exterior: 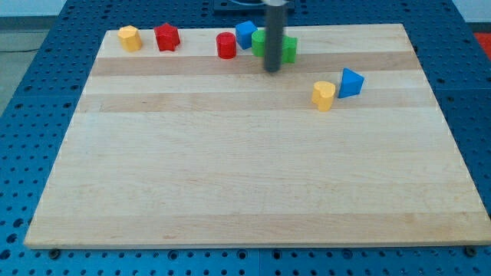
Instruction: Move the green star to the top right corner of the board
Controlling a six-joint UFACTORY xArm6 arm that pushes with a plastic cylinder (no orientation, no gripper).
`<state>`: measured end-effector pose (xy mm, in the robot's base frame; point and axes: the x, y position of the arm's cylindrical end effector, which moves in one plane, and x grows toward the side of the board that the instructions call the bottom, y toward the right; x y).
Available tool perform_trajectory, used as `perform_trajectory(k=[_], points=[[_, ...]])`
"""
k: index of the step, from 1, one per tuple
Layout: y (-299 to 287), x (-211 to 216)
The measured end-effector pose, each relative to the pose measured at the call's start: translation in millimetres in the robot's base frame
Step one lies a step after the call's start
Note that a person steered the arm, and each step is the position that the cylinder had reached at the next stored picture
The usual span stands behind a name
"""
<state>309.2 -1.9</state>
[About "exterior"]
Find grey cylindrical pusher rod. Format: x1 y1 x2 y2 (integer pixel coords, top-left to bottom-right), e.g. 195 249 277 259
263 0 288 73

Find green star block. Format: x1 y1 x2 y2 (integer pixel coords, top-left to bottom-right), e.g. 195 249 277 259
282 35 298 64

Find red star block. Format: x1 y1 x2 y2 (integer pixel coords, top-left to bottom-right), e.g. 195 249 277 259
153 23 180 51

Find wooden board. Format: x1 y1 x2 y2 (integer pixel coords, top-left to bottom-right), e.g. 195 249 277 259
25 24 490 249

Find green cylinder block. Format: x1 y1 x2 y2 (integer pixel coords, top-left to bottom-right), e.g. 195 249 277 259
251 29 265 58

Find blue cube block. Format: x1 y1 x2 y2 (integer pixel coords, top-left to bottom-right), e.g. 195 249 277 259
235 21 257 50

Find red cylinder block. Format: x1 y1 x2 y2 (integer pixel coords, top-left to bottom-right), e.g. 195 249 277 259
216 32 236 59

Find yellow heart block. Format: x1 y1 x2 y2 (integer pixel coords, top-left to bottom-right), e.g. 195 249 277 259
311 81 335 112

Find blue triangle block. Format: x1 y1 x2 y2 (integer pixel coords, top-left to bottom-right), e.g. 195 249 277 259
338 67 364 98

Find yellow hexagon block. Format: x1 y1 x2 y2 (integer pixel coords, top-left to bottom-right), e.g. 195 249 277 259
117 25 143 52

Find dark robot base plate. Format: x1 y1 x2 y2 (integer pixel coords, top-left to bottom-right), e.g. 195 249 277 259
211 0 276 16

